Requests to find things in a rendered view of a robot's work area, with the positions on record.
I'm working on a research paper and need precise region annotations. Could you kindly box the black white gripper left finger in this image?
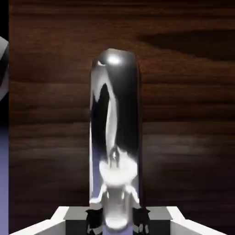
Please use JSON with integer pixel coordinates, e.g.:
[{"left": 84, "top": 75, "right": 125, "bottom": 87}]
[{"left": 9, "top": 206, "right": 106, "bottom": 235}]

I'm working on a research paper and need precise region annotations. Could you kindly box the black white gripper right finger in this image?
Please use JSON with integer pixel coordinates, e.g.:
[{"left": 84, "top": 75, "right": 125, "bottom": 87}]
[{"left": 132, "top": 206, "right": 229, "bottom": 235}]

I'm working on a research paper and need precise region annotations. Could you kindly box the shiny curved metal handle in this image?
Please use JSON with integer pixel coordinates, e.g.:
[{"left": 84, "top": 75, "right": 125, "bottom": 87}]
[{"left": 89, "top": 48, "right": 144, "bottom": 235}]

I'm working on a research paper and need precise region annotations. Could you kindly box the dark wood cabinet door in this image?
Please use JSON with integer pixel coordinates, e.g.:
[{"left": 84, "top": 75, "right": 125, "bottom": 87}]
[{"left": 8, "top": 0, "right": 235, "bottom": 235}]

